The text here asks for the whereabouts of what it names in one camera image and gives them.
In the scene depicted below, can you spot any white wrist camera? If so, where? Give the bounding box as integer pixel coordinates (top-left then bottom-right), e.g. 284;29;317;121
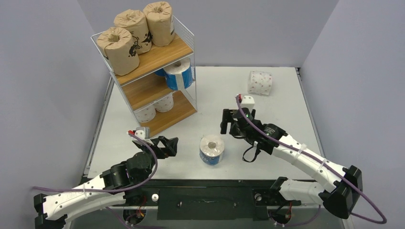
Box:
237;94;255;112
128;126;150;141

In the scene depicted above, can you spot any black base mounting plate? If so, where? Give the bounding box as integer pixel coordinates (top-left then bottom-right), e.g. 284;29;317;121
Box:
113;179;322;220

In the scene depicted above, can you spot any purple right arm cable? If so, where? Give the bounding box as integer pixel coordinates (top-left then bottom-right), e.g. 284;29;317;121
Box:
235;94;388;228

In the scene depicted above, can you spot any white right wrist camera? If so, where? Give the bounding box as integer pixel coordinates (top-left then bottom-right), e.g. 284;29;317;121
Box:
237;94;255;112

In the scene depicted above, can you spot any blue white roll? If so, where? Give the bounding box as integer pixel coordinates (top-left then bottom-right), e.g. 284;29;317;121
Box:
163;58;193;91

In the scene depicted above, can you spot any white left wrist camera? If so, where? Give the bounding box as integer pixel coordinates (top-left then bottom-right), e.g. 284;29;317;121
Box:
128;126;150;141

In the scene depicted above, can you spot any blue cartoon-face roll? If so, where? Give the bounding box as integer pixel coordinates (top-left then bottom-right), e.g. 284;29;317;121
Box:
199;135;225;166

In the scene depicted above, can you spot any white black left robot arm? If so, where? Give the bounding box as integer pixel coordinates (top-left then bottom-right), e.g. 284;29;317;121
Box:
33;131;179;229

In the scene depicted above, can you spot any brown roll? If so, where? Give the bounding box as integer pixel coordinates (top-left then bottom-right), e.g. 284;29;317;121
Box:
114;9;152;54
96;27;140;76
143;1;175;46

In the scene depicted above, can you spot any white wire wooden shelf rack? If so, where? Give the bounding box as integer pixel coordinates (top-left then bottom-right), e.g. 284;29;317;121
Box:
102;17;198;136

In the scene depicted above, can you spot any white red-dotted toilet roll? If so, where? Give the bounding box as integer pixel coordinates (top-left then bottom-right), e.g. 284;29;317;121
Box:
154;94;174;113
134;105;156;123

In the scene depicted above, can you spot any white floral tissue pack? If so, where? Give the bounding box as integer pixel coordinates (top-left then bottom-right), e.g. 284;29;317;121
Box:
247;71;273;96

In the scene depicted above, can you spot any blue toilet roll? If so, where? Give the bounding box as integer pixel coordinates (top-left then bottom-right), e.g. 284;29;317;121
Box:
154;68;166;77

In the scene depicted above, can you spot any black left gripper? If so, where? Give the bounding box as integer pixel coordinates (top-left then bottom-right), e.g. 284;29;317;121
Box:
139;136;178;167

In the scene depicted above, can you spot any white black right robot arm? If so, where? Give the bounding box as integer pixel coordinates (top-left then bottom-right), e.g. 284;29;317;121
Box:
220;108;362;219

